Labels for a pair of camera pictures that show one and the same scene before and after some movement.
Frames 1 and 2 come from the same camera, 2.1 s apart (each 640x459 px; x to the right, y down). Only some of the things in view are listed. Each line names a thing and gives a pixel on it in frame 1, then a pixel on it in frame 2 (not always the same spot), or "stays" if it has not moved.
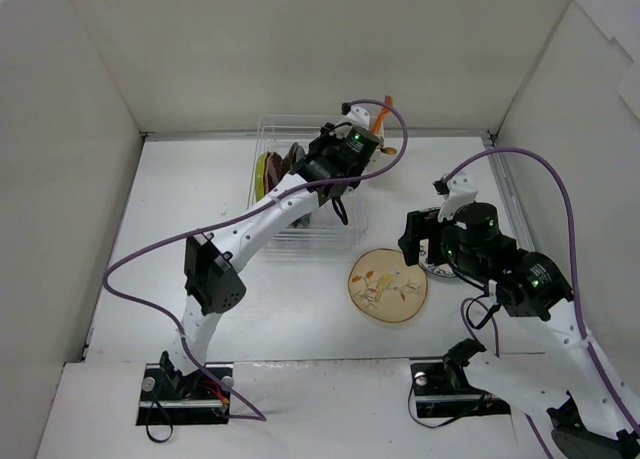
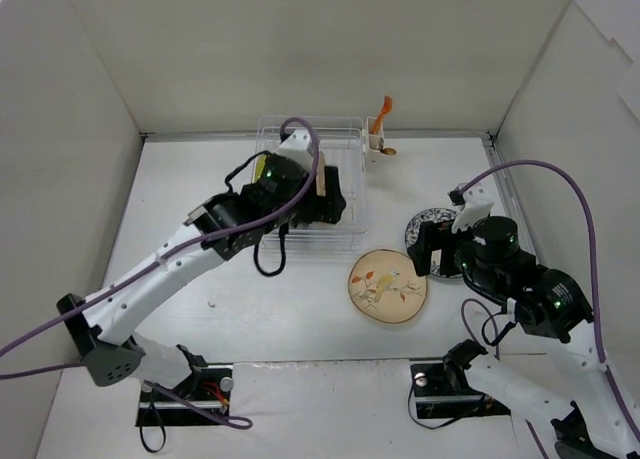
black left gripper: x=326 y=136 → x=329 y=199
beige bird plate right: x=385 y=288 stays
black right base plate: x=436 y=397 stays
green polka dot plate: x=260 y=162 stays
